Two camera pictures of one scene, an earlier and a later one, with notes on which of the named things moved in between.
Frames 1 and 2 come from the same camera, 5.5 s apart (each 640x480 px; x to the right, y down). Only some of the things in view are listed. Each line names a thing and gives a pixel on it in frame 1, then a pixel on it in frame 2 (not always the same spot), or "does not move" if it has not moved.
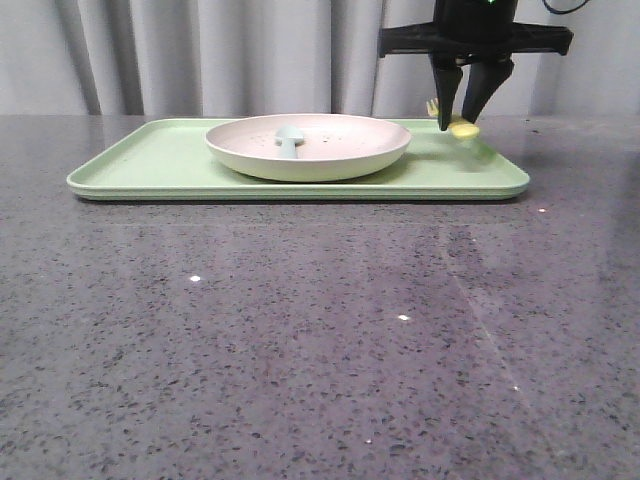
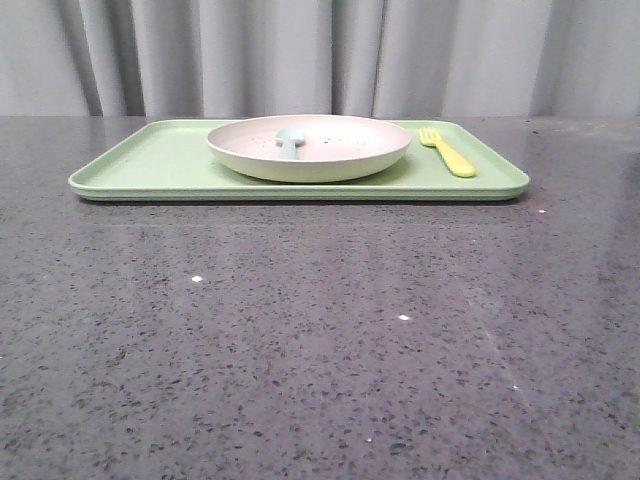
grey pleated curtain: [291, 58] does not move
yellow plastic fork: [459, 126] → [431, 137]
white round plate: [334, 147] does not move
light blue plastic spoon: [287, 136] does not move
